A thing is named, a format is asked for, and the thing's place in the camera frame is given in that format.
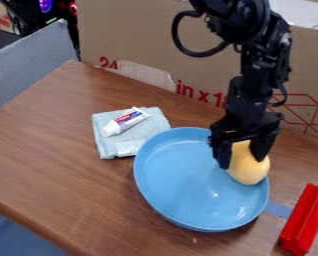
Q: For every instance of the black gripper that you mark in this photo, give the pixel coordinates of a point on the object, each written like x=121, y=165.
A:
x=247, y=121

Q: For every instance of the yellow ball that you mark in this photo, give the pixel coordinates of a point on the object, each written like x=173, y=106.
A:
x=245, y=169

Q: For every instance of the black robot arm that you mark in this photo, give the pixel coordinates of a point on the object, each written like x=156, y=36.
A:
x=259, y=33

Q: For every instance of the blue plate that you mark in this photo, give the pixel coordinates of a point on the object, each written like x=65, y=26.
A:
x=188, y=188

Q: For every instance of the blue tape strip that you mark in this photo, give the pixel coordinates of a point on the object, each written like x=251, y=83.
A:
x=279, y=209

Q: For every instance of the white toothpaste tube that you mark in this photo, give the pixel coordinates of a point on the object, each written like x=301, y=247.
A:
x=122, y=123

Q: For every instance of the light blue folded cloth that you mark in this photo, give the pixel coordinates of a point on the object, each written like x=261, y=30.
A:
x=126, y=144

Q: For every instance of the red plastic block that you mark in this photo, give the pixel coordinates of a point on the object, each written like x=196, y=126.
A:
x=301, y=228

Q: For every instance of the brown cardboard box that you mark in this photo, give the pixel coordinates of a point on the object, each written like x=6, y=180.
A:
x=129, y=31

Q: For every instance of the black machine with lights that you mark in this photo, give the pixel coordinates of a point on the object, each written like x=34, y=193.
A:
x=32, y=15

